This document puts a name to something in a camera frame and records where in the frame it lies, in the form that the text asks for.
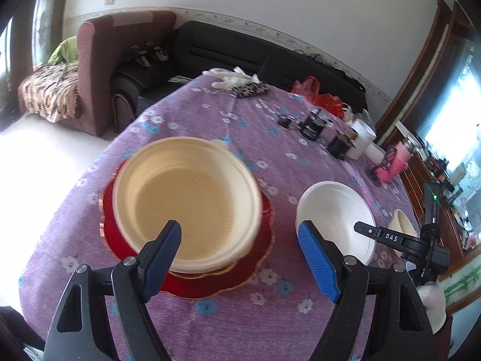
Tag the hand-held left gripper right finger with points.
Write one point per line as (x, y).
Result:
(317, 259)

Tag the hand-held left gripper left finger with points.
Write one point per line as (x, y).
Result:
(161, 259)

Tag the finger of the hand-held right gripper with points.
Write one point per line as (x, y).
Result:
(390, 237)

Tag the small cream patterned bowl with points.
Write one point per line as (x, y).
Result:
(402, 222)

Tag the small white bowl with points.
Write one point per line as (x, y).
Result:
(330, 210)

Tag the large white bowl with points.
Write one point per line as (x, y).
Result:
(221, 143)

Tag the person's right hand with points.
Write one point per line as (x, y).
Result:
(434, 304)

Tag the black phone stand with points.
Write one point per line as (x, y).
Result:
(379, 169)

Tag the bottle in pink knit sleeve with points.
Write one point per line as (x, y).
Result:
(394, 161)

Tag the purple floral tablecloth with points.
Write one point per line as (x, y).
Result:
(206, 327)

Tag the small white container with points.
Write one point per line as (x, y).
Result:
(374, 153)

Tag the white plastic jar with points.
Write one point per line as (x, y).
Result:
(362, 139)

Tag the dark jar with wooden lid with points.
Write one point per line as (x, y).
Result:
(338, 146)

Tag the black cylindrical motor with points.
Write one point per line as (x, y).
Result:
(312, 129)

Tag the large wood-framed mirror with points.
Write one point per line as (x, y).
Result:
(462, 101)

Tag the red plastic bag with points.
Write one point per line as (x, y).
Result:
(312, 90)

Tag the white gloves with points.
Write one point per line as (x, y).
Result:
(233, 77)

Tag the brown patterned blanket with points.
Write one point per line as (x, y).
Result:
(49, 90)

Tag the black device pile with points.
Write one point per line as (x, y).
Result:
(148, 54)

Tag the dark red armchair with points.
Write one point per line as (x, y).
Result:
(97, 64)

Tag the black sofa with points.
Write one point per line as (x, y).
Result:
(225, 49)

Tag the green cloth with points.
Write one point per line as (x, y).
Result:
(64, 52)

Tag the window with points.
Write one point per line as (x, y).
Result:
(47, 18)

